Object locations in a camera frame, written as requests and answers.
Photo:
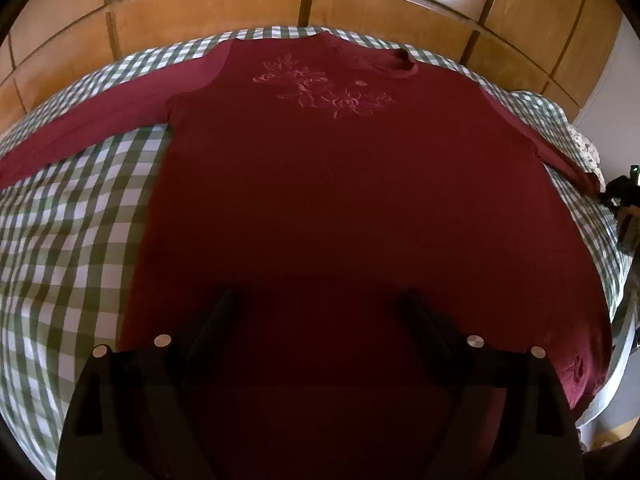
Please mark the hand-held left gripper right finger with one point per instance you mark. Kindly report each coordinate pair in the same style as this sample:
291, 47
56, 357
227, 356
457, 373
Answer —
421, 318

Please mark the white bed frame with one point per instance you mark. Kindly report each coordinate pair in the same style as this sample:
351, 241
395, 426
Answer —
616, 360

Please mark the wooden wardrobe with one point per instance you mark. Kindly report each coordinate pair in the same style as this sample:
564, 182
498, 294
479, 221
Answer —
280, 5

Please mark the green white checked bed sheet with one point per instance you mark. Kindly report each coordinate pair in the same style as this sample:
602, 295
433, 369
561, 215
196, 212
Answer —
65, 260

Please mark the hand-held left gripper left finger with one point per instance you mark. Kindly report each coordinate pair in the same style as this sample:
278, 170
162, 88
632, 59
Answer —
218, 316

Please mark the white lace cloth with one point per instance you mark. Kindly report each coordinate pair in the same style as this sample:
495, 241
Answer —
588, 150

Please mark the dark red embroidered shirt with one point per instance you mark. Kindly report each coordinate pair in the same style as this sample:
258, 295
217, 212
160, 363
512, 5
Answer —
350, 200

